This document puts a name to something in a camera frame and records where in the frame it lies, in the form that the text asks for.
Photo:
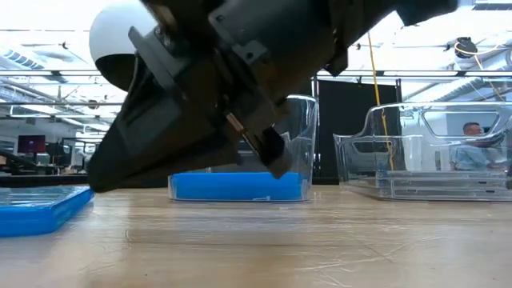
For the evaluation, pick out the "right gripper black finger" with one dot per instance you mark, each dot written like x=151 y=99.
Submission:
x=160 y=144
x=276 y=156

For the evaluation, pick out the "clear plastic bin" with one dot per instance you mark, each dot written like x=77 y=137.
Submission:
x=360 y=168
x=304 y=152

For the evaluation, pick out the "black jewel case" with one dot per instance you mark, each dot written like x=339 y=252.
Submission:
x=440 y=184
x=440 y=174

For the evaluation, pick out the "black backdrop curtain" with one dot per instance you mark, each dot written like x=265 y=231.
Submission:
x=344 y=112

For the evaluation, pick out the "white globe lamp black base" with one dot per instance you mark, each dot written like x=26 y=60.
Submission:
x=108 y=32

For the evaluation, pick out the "red-screen monitor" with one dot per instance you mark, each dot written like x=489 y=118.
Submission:
x=31 y=144

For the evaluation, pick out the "person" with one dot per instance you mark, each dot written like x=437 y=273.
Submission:
x=470 y=156

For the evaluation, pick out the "black background workstation frame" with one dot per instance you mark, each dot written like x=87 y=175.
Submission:
x=64 y=150

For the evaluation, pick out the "grey ceiling air duct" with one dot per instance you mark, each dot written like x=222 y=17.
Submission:
x=20 y=56

